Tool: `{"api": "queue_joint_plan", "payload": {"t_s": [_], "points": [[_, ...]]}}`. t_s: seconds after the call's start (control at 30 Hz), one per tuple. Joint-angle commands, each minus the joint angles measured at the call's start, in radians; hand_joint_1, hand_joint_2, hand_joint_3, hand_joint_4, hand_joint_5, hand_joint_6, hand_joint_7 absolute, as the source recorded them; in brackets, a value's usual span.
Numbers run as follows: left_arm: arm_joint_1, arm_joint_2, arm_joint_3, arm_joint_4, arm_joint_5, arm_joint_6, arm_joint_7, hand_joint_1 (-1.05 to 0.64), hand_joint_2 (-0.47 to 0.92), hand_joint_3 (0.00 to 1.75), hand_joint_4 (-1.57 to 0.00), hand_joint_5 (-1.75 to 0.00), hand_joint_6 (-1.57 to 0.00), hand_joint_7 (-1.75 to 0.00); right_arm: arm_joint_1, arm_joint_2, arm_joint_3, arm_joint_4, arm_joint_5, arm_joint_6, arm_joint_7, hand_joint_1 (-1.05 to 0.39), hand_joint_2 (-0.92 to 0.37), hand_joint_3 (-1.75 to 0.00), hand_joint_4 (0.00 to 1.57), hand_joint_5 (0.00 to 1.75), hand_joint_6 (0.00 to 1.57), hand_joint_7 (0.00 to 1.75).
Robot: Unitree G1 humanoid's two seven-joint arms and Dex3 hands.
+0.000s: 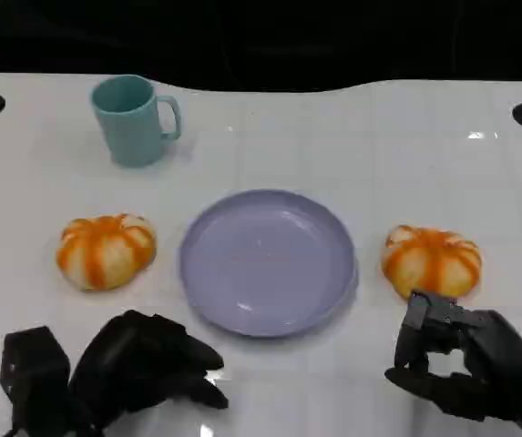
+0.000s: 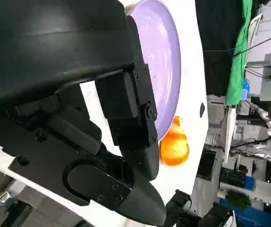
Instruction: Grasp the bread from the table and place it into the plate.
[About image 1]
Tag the lilac plate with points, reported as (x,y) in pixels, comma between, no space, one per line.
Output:
(267,264)

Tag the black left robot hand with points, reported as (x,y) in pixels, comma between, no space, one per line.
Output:
(128,359)

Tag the pale green mug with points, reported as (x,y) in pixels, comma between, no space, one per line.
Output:
(128,127)

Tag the orange and white toy bread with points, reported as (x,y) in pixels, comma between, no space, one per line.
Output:
(431,261)
(105,252)

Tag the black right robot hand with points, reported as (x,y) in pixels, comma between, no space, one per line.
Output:
(497,364)

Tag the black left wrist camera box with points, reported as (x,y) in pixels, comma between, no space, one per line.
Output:
(33,364)

